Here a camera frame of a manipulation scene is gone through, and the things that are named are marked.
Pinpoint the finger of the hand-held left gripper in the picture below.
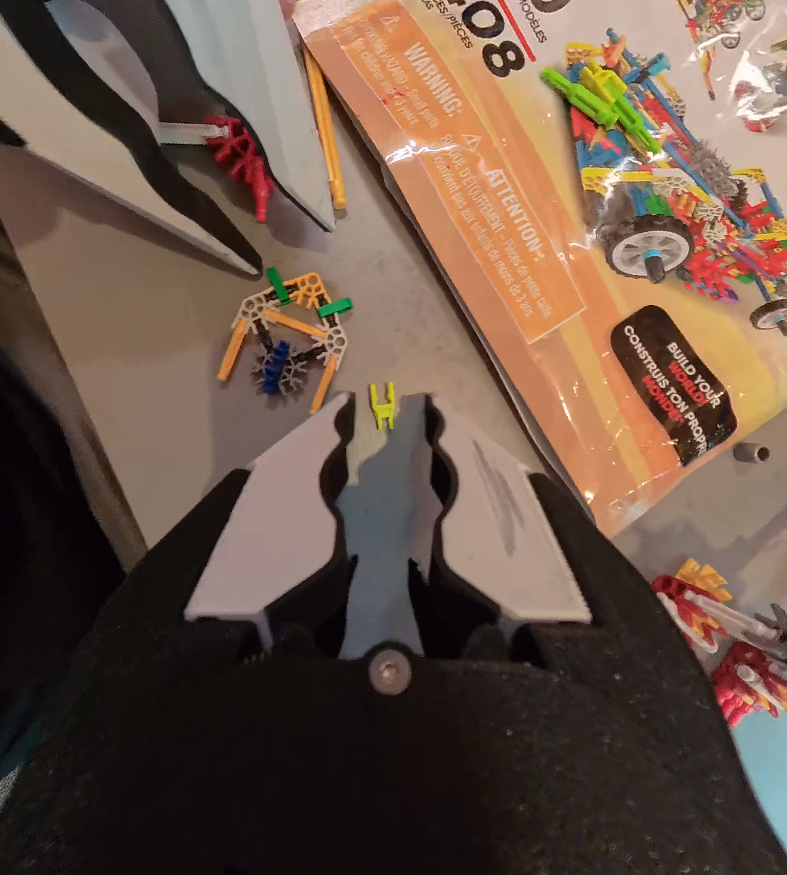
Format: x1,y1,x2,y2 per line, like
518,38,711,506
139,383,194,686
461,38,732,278
82,0,337,233
0,0,263,276

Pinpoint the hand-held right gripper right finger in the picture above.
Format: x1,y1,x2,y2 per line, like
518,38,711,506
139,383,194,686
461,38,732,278
424,393,594,659

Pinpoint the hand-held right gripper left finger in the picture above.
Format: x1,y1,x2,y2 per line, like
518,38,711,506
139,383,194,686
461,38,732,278
183,391,358,659

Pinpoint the short yellow rod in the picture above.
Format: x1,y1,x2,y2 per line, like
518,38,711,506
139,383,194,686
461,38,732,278
217,320,252,382
309,354,341,416

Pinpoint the yellow clip connector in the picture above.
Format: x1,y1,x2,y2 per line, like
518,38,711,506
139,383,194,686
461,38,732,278
369,381,397,432

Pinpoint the small multicolour toy assembly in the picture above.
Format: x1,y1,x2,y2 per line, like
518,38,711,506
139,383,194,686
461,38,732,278
217,268,355,416

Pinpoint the red fan connector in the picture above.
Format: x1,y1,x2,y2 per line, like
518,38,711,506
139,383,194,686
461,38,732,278
204,116,277,224

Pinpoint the long yellow rod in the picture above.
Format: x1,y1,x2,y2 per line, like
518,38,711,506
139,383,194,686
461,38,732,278
302,44,348,211

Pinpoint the white toy rod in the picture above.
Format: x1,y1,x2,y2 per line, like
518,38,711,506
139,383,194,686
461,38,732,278
157,122,220,146

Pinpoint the person's black top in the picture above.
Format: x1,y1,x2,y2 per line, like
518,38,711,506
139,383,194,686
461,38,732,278
0,328,128,814

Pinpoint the red yellow connector toy assembly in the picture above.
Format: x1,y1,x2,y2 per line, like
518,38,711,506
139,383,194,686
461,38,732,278
651,557,787,729

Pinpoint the construction toy set plastic bag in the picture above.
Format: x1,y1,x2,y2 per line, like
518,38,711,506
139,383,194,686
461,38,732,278
291,0,787,539

